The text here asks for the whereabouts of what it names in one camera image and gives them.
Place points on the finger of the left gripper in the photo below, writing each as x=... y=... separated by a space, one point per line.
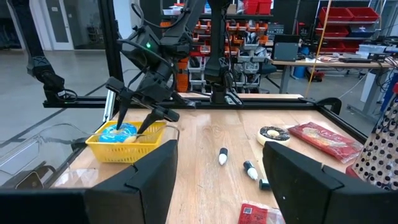
x=123 y=109
x=150 y=119

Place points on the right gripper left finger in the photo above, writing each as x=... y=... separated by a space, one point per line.
x=140 y=193

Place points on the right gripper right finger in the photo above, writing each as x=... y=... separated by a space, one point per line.
x=304 y=193

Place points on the blue frosted toy donut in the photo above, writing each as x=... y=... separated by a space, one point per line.
x=109 y=135

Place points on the red snack packet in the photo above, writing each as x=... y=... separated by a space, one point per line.
x=323 y=141

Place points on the red staples blister pack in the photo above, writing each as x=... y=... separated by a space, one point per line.
x=252 y=214

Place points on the small black white bottle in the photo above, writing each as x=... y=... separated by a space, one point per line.
x=223 y=158
x=250 y=169
x=263 y=184

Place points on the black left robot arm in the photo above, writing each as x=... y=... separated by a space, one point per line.
x=217 y=46

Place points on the silver aluminium extrusion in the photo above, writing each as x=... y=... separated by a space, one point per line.
x=109 y=105

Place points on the yellow plastic bin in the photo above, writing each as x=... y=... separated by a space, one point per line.
x=124 y=152

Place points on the chocolate frosted toy donut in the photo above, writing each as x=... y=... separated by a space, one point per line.
x=264 y=137

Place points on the red metal box grater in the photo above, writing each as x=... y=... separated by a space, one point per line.
x=379 y=155

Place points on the parts shelf with drawers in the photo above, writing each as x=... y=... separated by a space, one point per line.
x=248 y=56

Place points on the clear plastic bag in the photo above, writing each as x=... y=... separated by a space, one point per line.
x=31 y=155

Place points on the white door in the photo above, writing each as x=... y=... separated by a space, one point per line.
x=59 y=25

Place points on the blue barrel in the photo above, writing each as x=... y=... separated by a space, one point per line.
x=299 y=72

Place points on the wooden top workbench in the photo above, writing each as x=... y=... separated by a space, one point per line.
x=326 y=64

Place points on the red plastic storage bin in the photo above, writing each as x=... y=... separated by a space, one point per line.
x=258 y=7
x=335 y=14
x=332 y=31
x=363 y=14

